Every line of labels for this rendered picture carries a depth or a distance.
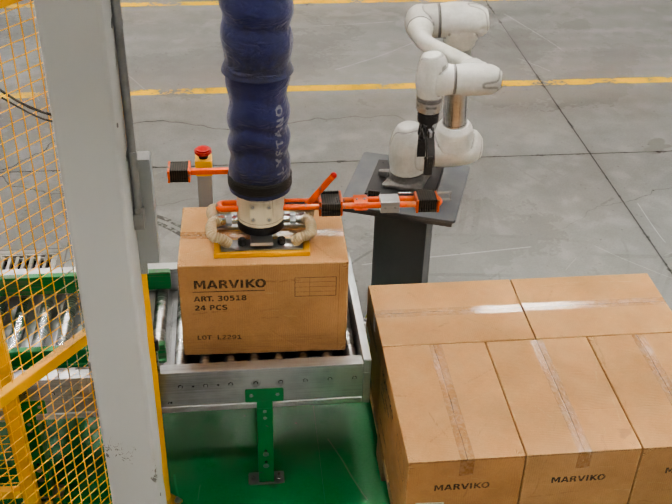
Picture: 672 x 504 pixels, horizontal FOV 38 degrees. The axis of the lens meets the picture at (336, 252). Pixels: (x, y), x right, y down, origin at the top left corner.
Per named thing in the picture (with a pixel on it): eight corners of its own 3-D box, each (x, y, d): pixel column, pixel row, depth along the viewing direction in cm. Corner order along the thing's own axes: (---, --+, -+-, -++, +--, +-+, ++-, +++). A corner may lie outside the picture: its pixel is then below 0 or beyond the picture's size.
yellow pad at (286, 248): (213, 259, 339) (213, 247, 336) (214, 243, 347) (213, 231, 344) (310, 256, 342) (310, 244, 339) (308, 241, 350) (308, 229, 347)
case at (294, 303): (184, 355, 356) (176, 266, 334) (189, 292, 389) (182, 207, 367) (345, 350, 361) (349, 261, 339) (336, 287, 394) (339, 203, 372)
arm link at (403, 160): (388, 160, 428) (387, 116, 416) (429, 159, 428) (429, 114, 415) (389, 179, 415) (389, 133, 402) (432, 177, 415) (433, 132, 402)
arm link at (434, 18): (405, 12, 363) (441, 11, 363) (402, -3, 378) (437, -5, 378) (405, 46, 370) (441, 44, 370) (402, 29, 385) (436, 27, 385)
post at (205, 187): (207, 353, 443) (194, 161, 387) (207, 344, 448) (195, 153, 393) (222, 352, 444) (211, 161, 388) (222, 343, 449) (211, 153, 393)
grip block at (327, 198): (319, 217, 344) (319, 203, 341) (317, 203, 352) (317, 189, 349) (342, 217, 345) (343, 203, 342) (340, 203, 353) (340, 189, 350)
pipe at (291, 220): (213, 247, 338) (212, 233, 335) (214, 210, 359) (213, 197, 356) (310, 244, 341) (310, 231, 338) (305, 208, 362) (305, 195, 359)
